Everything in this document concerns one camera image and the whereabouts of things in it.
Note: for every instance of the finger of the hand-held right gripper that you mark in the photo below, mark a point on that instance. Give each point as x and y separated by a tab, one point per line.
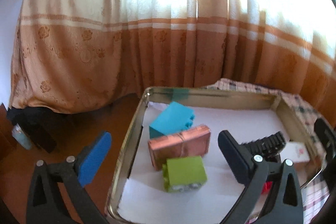
326	140

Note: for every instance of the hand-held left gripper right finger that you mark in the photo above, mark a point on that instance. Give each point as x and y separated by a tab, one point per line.
233	155

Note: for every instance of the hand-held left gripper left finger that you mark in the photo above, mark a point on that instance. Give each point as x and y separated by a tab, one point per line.
94	158

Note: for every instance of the white box with red print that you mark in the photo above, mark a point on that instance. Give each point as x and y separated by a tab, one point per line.
294	151

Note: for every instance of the black hair claw clip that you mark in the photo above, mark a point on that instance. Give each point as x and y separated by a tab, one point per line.
270	142

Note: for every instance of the red toy block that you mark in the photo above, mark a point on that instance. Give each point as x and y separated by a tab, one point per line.
266	187

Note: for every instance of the green toy block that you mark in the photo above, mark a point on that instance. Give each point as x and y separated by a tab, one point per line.
186	172

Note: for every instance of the gold rectangular tin box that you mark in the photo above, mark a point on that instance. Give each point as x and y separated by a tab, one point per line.
223	102

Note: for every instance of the copper pink box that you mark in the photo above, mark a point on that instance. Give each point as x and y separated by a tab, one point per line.
178	148

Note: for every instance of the blue toy block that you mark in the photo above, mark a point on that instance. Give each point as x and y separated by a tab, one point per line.
170	120

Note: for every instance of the plaid tablecloth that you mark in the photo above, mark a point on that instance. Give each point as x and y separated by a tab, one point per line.
298	106

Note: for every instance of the dark bag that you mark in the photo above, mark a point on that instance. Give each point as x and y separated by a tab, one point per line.
39	129

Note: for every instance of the light blue bottle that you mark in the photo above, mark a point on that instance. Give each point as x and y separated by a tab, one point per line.
22	137

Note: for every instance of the orange cream floral curtain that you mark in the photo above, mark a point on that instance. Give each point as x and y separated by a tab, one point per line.
157	43

